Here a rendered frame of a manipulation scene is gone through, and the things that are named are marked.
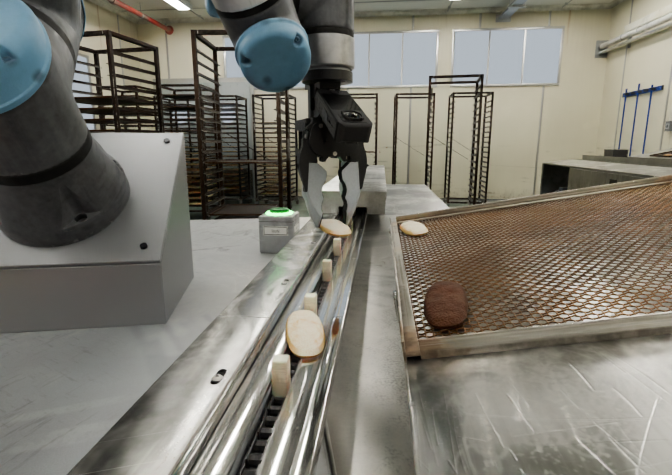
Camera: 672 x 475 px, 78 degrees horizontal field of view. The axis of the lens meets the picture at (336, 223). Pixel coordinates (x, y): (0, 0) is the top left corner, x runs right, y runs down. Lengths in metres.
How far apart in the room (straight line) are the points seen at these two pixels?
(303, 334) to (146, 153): 0.38
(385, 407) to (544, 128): 7.78
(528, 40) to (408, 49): 1.96
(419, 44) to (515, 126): 2.16
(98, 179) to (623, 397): 0.53
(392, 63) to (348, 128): 7.21
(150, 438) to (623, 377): 0.28
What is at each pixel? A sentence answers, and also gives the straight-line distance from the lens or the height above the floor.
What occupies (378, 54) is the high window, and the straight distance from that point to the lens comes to 7.72.
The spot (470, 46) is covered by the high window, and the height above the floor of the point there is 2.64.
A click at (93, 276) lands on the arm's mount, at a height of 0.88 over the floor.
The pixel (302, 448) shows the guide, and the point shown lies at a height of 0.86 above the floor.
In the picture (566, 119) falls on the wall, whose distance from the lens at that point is 8.19.
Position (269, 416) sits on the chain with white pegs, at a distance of 0.34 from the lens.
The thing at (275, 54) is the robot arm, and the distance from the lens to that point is 0.44.
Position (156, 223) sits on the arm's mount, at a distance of 0.57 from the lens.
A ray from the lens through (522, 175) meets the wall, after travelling 7.98.
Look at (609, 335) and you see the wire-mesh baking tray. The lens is 0.34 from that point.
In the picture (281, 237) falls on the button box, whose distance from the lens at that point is 0.83.
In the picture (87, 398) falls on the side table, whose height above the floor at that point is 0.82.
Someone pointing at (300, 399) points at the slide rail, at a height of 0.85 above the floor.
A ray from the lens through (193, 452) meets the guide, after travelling 0.29.
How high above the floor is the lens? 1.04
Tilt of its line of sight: 11 degrees down
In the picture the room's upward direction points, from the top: straight up
